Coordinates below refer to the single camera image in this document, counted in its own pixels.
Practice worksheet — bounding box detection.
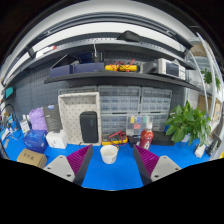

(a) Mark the white wire shelf rack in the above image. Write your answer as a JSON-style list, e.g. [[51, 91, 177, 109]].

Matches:
[[186, 33, 224, 114]]

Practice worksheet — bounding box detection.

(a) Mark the long white overhead light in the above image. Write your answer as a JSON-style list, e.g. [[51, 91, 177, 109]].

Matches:
[[31, 21, 189, 54]]

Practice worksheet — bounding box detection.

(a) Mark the yellow multimeter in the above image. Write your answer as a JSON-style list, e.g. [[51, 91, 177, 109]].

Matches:
[[101, 131, 129, 147]]

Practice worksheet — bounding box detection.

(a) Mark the red test lead cable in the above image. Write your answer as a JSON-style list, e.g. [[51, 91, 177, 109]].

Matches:
[[108, 130, 128, 144]]

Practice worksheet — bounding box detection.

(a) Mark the black rounded hard case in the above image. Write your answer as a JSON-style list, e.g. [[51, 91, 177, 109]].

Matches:
[[79, 111, 100, 144]]

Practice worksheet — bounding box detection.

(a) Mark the dark overhead shelf unit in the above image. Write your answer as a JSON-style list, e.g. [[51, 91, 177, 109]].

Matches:
[[29, 29, 201, 93]]

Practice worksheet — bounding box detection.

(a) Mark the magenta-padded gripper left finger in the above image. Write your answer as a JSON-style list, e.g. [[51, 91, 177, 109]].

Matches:
[[43, 143, 95, 187]]

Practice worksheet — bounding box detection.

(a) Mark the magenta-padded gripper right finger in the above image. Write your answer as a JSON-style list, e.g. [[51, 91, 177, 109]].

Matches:
[[132, 144, 183, 187]]

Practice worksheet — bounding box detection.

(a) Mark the teal wall-mounted box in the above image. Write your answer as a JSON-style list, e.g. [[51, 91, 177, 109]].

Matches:
[[4, 86, 15, 100]]

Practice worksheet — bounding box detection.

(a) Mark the white cup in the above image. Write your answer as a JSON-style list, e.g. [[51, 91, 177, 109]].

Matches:
[[99, 144, 120, 165]]

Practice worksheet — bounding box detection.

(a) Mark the green potted plant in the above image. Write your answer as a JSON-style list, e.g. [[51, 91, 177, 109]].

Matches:
[[164, 100, 213, 146]]

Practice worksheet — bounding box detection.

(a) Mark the grey small-parts drawer cabinet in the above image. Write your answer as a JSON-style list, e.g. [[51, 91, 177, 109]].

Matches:
[[99, 113, 129, 138], [141, 87, 173, 114], [97, 85, 142, 114], [151, 112, 169, 133]]

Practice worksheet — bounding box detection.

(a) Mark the blue cardboard box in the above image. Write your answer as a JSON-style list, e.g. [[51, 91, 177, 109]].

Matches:
[[23, 129, 49, 154]]

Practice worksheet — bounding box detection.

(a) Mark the purple plastic bag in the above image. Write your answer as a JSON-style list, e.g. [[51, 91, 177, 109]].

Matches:
[[28, 107, 49, 132]]

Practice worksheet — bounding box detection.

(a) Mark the black flat case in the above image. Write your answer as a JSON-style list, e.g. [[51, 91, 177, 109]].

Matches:
[[151, 130, 176, 147]]

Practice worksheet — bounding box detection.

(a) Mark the small white labelled box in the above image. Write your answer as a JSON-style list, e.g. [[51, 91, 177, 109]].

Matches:
[[19, 114, 32, 135]]

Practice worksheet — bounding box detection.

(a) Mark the red drink bottle white cap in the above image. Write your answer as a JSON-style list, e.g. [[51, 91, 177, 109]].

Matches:
[[138, 122, 155, 151]]

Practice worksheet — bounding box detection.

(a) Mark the dark grey upright box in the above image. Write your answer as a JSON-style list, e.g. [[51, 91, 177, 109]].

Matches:
[[42, 103, 64, 133]]

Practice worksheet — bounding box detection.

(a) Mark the white carton box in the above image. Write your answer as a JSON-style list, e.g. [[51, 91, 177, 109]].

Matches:
[[45, 129, 69, 150]]

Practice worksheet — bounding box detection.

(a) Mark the white perforated tray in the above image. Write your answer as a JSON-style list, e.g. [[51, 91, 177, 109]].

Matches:
[[57, 91, 102, 147]]

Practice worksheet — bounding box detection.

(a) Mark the brown cardboard box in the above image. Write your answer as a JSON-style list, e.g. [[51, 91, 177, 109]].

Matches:
[[16, 148, 49, 169]]

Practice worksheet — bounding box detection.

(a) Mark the black box white label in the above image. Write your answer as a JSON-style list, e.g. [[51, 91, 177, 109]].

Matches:
[[128, 134, 143, 148]]

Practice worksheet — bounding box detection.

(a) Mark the white plug adapter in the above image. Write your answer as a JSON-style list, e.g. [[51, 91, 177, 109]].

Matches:
[[194, 143, 207, 159]]

